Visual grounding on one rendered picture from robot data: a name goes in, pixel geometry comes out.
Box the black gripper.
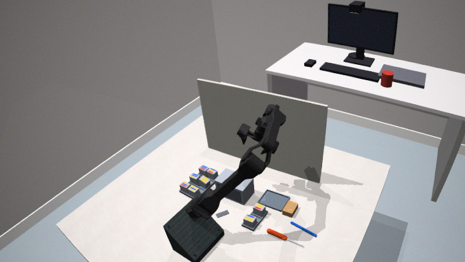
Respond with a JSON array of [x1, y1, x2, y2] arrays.
[[237, 123, 279, 154]]

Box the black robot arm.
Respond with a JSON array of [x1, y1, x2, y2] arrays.
[[185, 104, 286, 221]]

